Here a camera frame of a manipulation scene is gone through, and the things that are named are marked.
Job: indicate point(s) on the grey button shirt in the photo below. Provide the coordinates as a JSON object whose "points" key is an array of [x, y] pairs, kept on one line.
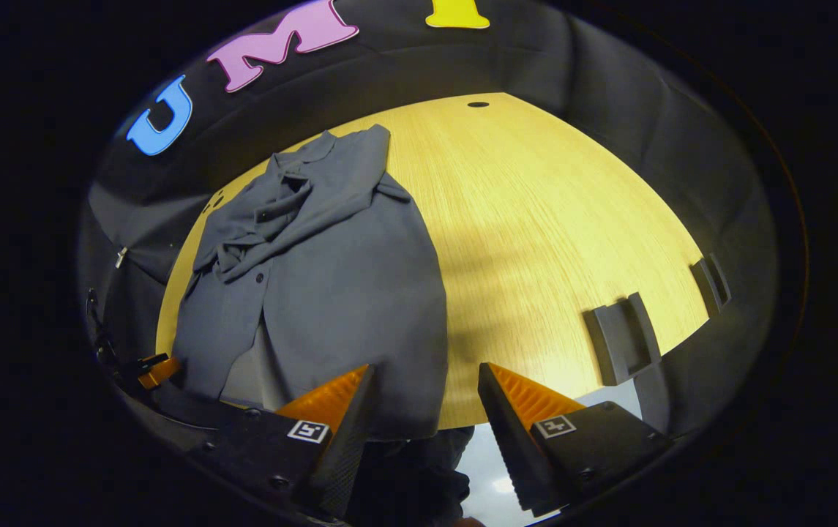
{"points": [[345, 293]]}

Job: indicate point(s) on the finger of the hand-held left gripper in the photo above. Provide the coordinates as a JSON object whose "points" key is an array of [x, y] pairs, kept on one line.
{"points": [[159, 372]]}

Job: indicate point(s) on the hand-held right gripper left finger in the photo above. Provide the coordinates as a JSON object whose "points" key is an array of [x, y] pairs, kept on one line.
{"points": [[345, 446]]}

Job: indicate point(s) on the small grey table bracket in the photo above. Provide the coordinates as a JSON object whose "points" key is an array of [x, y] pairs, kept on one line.
{"points": [[711, 285]]}

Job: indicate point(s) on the large grey table bracket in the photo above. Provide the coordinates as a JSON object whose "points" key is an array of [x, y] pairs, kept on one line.
{"points": [[622, 340]]}

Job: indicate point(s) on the black backdrop cloth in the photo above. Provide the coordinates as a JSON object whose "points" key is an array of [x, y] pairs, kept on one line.
{"points": [[609, 95]]}

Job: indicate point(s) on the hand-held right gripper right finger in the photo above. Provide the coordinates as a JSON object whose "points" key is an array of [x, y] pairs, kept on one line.
{"points": [[510, 446]]}

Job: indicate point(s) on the small white cloth clip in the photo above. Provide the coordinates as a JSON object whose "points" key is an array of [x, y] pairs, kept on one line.
{"points": [[121, 257]]}

